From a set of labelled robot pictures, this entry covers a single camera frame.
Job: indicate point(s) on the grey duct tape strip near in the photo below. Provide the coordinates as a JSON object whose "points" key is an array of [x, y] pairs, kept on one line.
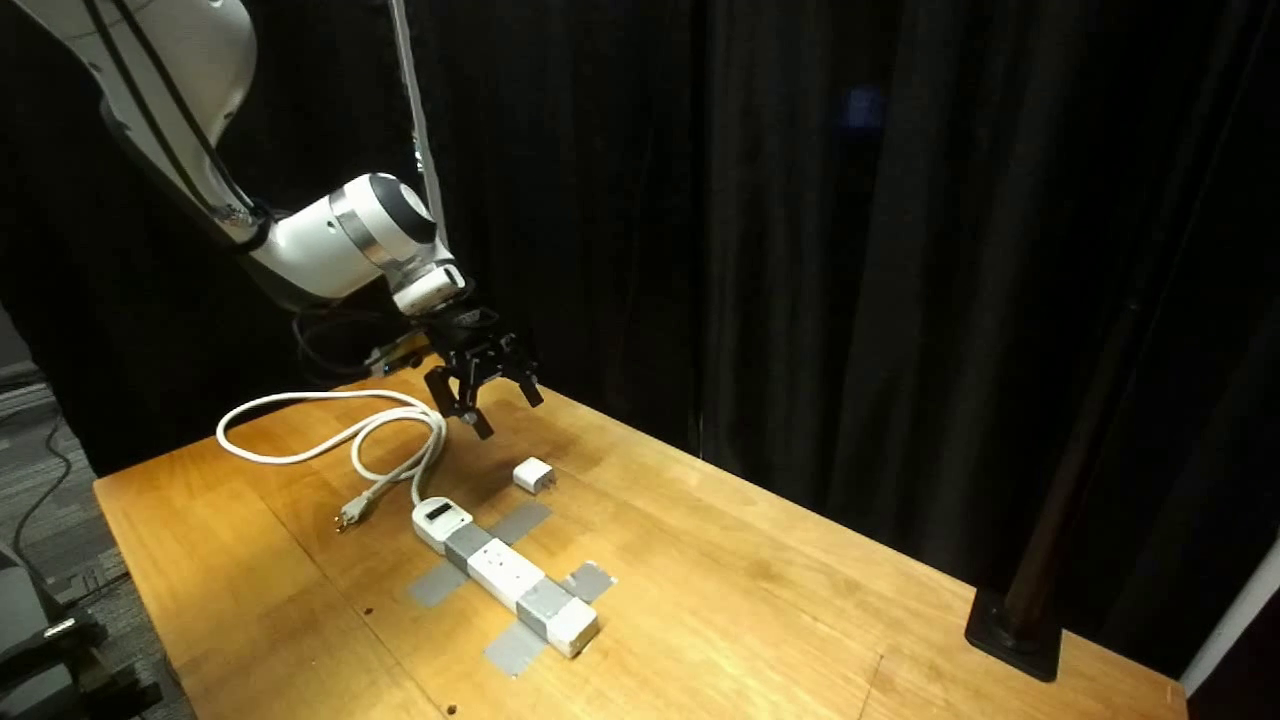
{"points": [[553, 616]]}

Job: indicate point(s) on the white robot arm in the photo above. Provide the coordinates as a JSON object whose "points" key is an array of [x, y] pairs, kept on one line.
{"points": [[172, 78]]}

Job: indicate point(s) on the silver tripod pole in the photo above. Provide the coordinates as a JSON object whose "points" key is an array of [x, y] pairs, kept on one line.
{"points": [[418, 83]]}

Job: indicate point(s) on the white power strip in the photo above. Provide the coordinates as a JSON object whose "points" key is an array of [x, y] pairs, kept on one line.
{"points": [[527, 588]]}

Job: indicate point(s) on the grey duct tape strip far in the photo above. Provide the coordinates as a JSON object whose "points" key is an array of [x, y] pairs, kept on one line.
{"points": [[475, 548]]}

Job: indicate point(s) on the white charger head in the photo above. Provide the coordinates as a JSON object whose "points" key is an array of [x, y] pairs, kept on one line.
{"points": [[534, 472]]}

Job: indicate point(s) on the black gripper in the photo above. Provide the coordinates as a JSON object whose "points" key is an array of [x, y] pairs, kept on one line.
{"points": [[478, 347]]}

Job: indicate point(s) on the black clamp post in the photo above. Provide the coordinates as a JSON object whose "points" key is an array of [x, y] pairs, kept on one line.
{"points": [[1018, 621]]}

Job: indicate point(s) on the black curtain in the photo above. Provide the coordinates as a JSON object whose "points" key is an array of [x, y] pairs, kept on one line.
{"points": [[867, 253]]}

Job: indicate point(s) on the grey duct tape strip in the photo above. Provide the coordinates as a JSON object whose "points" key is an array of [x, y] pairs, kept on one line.
{"points": [[553, 616], [475, 548]]}

